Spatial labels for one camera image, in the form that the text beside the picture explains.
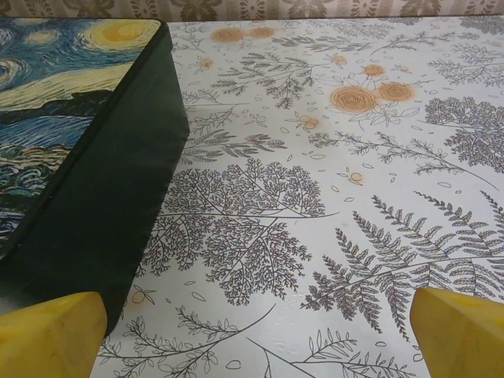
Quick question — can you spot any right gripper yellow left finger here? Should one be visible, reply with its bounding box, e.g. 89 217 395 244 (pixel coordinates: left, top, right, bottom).
0 290 108 378

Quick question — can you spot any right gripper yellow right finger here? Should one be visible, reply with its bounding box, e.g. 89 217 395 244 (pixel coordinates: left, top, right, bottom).
409 286 504 378

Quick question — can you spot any black box starry night lid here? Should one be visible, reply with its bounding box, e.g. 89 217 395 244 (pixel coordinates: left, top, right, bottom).
0 17 191 336

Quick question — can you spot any white floral tablecloth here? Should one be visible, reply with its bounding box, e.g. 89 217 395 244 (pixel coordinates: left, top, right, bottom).
91 17 504 378

